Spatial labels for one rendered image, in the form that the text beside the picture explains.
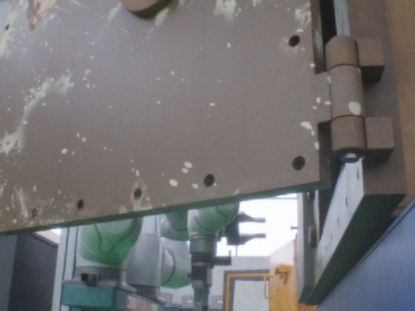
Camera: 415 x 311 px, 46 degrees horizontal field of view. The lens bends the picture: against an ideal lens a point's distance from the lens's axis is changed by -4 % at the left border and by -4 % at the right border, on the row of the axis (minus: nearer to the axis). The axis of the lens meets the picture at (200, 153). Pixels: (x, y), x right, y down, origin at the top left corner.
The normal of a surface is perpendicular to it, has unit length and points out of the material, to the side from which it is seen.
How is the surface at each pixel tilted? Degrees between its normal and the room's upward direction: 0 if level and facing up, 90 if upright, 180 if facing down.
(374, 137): 90
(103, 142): 90
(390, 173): 90
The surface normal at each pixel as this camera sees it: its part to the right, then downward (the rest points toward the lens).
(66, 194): -0.61, -0.30
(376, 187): -0.16, -0.36
